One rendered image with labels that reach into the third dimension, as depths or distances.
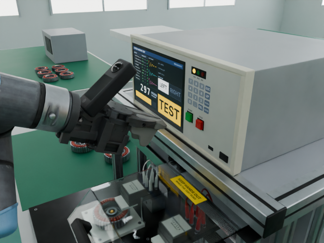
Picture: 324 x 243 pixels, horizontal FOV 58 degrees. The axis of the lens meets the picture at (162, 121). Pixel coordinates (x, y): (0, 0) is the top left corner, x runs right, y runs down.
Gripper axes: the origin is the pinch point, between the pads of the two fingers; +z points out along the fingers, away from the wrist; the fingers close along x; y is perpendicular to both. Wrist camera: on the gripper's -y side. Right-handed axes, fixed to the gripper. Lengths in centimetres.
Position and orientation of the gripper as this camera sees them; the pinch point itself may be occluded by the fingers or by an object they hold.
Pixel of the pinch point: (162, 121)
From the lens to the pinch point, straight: 60.3
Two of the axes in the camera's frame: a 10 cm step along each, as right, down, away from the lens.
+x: 5.1, 3.7, -7.8
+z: 7.8, 1.8, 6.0
